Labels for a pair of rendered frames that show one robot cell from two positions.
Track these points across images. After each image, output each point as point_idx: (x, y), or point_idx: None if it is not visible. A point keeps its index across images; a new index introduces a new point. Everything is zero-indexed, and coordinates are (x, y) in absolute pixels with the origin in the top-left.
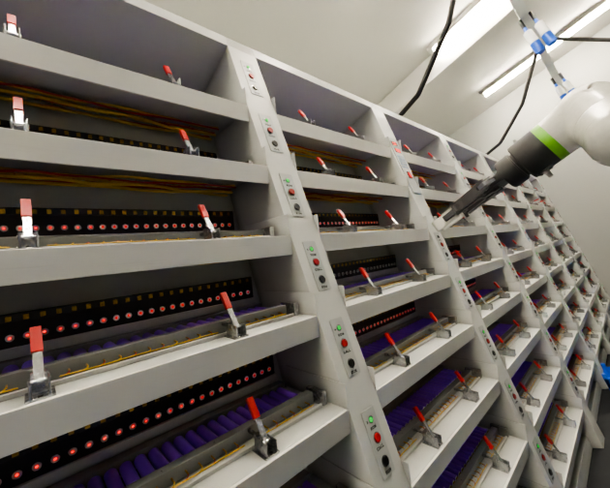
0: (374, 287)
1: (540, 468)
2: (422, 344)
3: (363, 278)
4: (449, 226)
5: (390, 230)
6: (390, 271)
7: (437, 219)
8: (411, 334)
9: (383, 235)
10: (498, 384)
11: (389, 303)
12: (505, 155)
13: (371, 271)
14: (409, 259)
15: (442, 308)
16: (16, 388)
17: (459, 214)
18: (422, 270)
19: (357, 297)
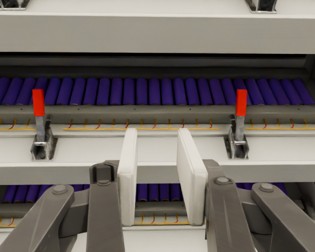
0: (39, 141)
1: None
2: (159, 229)
3: (166, 65)
4: (180, 181)
5: (179, 18)
6: (270, 65)
7: (124, 139)
8: (167, 203)
9: (138, 30)
10: None
11: (65, 178)
12: None
13: (201, 55)
14: (245, 94)
15: None
16: None
17: (188, 200)
18: None
19: (14, 138)
